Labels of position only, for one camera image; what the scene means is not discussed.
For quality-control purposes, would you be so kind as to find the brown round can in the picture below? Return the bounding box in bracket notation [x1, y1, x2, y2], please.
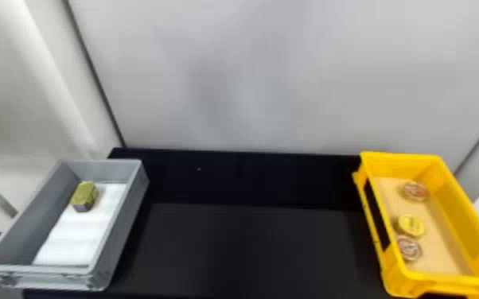
[402, 181, 430, 203]
[395, 234, 423, 263]

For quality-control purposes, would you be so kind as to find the yellow round can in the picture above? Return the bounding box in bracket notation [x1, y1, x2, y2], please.
[396, 214, 426, 239]

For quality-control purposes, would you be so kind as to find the white foam liner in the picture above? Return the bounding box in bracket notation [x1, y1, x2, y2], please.
[32, 182, 129, 267]

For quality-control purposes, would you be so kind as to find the yellow crate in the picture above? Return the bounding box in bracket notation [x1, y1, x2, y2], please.
[352, 150, 479, 299]

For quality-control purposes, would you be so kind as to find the grey crate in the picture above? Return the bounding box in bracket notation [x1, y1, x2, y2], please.
[0, 157, 150, 292]

